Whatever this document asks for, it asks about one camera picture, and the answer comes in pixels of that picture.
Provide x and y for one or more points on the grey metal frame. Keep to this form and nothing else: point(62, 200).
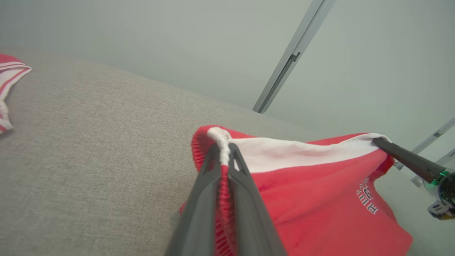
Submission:
point(424, 143)

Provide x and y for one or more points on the grey metal partition post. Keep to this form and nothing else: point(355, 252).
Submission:
point(291, 53)

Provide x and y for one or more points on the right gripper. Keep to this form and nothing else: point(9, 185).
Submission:
point(446, 195)

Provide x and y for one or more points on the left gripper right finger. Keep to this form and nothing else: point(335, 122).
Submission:
point(249, 220)

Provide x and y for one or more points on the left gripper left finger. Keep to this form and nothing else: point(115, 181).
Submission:
point(199, 213)

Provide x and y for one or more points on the red shorts with white stripe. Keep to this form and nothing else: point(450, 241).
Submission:
point(320, 199)

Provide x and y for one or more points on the red white sports jersey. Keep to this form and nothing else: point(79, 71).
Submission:
point(9, 73)

